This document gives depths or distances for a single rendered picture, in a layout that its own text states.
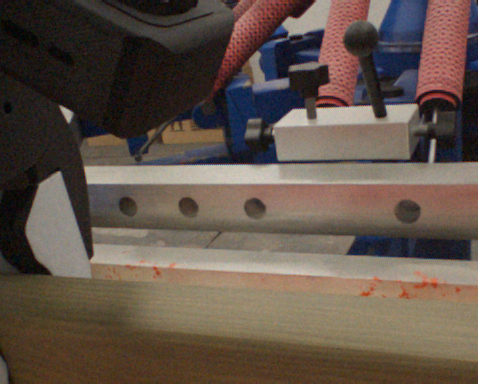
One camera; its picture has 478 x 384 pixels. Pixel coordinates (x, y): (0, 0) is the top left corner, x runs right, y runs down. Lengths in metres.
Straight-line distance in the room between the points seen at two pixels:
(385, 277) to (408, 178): 0.09
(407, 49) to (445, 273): 0.61
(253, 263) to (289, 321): 0.37
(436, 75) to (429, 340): 0.61
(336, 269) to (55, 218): 0.32
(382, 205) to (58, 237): 0.35
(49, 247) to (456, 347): 0.15
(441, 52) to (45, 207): 0.60
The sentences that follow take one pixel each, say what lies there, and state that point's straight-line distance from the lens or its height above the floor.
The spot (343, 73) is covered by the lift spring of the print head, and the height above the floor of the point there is 1.08.
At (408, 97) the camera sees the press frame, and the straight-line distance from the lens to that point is 0.81.
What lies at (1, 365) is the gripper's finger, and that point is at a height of 1.12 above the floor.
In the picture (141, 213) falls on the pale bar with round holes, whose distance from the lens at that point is 0.65.
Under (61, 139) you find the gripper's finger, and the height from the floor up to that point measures 1.18.
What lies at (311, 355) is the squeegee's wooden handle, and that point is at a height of 1.14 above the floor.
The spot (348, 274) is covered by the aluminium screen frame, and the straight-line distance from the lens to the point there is 0.51.
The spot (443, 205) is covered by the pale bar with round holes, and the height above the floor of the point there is 1.02.
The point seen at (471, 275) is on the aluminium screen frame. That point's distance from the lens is 0.51.
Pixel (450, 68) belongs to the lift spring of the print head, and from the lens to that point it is 0.77.
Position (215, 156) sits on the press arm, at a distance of 1.08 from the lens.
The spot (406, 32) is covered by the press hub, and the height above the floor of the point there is 1.07.
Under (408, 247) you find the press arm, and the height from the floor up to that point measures 0.88.
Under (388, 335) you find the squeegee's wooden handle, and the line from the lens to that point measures 0.17.
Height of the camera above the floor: 1.24
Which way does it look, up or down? 25 degrees down
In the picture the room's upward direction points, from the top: 9 degrees counter-clockwise
